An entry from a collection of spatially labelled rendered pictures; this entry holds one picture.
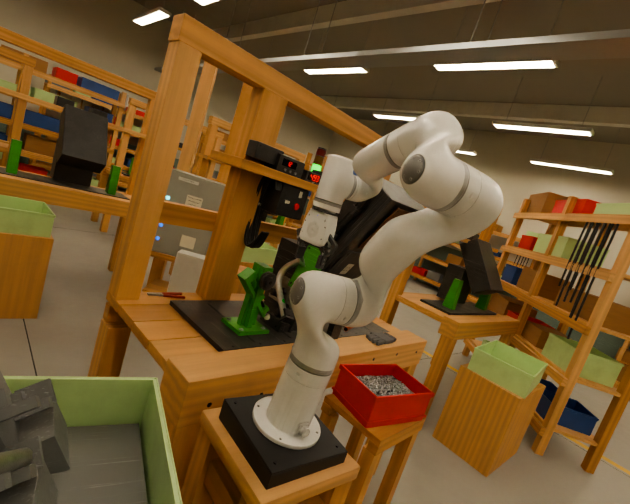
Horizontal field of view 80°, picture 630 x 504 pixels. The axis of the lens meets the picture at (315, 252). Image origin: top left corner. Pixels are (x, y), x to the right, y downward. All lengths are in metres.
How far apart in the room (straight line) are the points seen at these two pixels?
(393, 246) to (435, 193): 0.16
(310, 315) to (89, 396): 0.52
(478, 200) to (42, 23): 10.93
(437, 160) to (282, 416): 0.70
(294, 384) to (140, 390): 0.36
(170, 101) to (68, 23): 9.89
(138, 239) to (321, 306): 0.90
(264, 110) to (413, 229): 1.11
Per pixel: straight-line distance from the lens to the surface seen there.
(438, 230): 0.77
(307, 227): 1.11
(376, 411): 1.39
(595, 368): 4.04
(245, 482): 0.98
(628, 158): 10.73
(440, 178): 0.66
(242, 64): 1.67
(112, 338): 1.70
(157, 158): 1.52
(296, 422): 1.02
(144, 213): 1.54
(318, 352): 0.92
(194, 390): 1.17
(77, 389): 1.00
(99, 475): 0.94
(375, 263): 0.79
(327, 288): 0.85
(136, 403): 1.04
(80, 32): 11.39
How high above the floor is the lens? 1.49
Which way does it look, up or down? 8 degrees down
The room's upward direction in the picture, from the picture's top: 18 degrees clockwise
